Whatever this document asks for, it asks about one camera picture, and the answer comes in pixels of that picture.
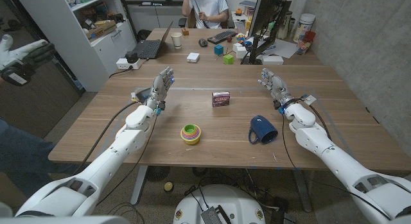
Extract white power strip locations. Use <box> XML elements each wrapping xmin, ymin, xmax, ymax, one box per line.
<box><xmin>116</xmin><ymin>57</ymin><xmax>143</xmax><ymax>71</ymax></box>

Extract paper coffee cup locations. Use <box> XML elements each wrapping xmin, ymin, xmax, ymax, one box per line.
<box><xmin>170</xmin><ymin>31</ymin><xmax>183</xmax><ymax>50</ymax></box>

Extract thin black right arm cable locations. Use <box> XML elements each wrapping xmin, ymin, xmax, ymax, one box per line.
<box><xmin>281</xmin><ymin>113</ymin><xmax>392</xmax><ymax>221</ymax></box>

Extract colourful toy pile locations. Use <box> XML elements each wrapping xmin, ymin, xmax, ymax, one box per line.
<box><xmin>235</xmin><ymin>32</ymin><xmax>253</xmax><ymax>47</ymax></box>

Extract black round floor fan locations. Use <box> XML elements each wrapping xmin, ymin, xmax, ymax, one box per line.
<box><xmin>146</xmin><ymin>166</ymin><xmax>171</xmax><ymax>182</ymax></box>

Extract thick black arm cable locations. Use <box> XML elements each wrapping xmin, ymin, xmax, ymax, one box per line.
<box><xmin>73</xmin><ymin>101</ymin><xmax>138</xmax><ymax>175</ymax></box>
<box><xmin>301</xmin><ymin>97</ymin><xmax>332</xmax><ymax>141</ymax></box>

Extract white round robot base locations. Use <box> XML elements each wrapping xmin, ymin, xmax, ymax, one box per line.
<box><xmin>173</xmin><ymin>184</ymin><xmax>267</xmax><ymax>224</ymax></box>

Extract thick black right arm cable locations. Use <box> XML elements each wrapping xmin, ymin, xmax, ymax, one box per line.
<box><xmin>301</xmin><ymin>97</ymin><xmax>332</xmax><ymax>141</ymax></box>

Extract flat white box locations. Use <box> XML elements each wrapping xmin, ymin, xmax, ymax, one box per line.
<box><xmin>261</xmin><ymin>55</ymin><xmax>284</xmax><ymax>66</ymax></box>

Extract white black gloved person hand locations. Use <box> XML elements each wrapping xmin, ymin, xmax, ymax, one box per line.
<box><xmin>0</xmin><ymin>33</ymin><xmax>56</xmax><ymax>87</ymax></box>

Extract seated person in white shirt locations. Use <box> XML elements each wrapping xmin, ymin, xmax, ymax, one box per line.
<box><xmin>181</xmin><ymin>0</ymin><xmax>229</xmax><ymax>30</ymax></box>

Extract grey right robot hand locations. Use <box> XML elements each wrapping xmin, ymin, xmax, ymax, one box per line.
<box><xmin>258</xmin><ymin>67</ymin><xmax>295</xmax><ymax>107</ymax></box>

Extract black keyboard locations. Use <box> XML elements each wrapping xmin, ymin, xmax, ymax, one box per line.
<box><xmin>207</xmin><ymin>30</ymin><xmax>238</xmax><ymax>45</ymax></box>

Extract white plastic canister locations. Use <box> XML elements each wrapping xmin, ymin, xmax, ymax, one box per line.
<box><xmin>292</xmin><ymin>13</ymin><xmax>317</xmax><ymax>44</ymax></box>

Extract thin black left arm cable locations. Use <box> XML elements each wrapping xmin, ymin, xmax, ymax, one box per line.
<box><xmin>95</xmin><ymin>114</ymin><xmax>159</xmax><ymax>206</ymax></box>

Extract dark blue mug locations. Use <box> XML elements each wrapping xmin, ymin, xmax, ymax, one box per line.
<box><xmin>247</xmin><ymin>115</ymin><xmax>279</xmax><ymax>146</ymax></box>

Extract white paper sheets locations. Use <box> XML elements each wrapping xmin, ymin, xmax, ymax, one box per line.
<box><xmin>256</xmin><ymin>37</ymin><xmax>298</xmax><ymax>60</ymax></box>

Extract white shelf cabinet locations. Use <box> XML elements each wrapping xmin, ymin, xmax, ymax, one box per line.
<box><xmin>14</xmin><ymin>0</ymin><xmax>137</xmax><ymax>92</ymax></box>

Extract dark thermos bottle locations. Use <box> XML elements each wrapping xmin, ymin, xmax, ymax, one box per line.
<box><xmin>277</xmin><ymin>10</ymin><xmax>293</xmax><ymax>40</ymax></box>

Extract grey table leg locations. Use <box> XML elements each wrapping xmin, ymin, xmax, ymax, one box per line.
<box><xmin>292</xmin><ymin>168</ymin><xmax>312</xmax><ymax>214</ymax></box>

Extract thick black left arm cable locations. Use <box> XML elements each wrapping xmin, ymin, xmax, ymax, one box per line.
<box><xmin>73</xmin><ymin>101</ymin><xmax>138</xmax><ymax>175</ymax></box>

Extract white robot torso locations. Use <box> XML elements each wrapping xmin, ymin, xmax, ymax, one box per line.
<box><xmin>0</xmin><ymin>201</ymin><xmax>129</xmax><ymax>224</ymax></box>

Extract grey finned electronics box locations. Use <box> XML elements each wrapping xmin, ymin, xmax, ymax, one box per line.
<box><xmin>200</xmin><ymin>206</ymin><xmax>225</xmax><ymax>224</ymax></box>

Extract white table leg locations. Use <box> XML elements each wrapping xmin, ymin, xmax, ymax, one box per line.
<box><xmin>130</xmin><ymin>165</ymin><xmax>148</xmax><ymax>205</ymax></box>

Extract purple snack package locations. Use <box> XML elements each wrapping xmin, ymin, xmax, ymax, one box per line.
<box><xmin>211</xmin><ymin>90</ymin><xmax>231</xmax><ymax>108</ymax></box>

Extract black laptop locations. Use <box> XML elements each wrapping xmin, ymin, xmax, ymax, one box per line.
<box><xmin>131</xmin><ymin>21</ymin><xmax>174</xmax><ymax>60</ymax></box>

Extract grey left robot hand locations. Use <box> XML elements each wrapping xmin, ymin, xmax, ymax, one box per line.
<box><xmin>144</xmin><ymin>66</ymin><xmax>175</xmax><ymax>111</ymax></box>

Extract black computer monitor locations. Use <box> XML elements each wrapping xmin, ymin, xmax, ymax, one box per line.
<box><xmin>247</xmin><ymin>0</ymin><xmax>289</xmax><ymax>38</ymax></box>

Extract cardboard box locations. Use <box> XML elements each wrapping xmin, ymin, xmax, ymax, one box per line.
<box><xmin>85</xmin><ymin>20</ymin><xmax>118</xmax><ymax>40</ymax></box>

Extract rainbow stacking cups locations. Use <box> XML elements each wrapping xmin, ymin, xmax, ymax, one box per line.
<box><xmin>180</xmin><ymin>123</ymin><xmax>202</xmax><ymax>146</ymax></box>

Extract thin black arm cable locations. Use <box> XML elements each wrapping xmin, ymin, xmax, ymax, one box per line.
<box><xmin>95</xmin><ymin>114</ymin><xmax>159</xmax><ymax>206</ymax></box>
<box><xmin>281</xmin><ymin>113</ymin><xmax>392</xmax><ymax>221</ymax></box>

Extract red lidded clear cup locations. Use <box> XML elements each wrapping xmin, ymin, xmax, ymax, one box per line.
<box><xmin>296</xmin><ymin>30</ymin><xmax>317</xmax><ymax>56</ymax></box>

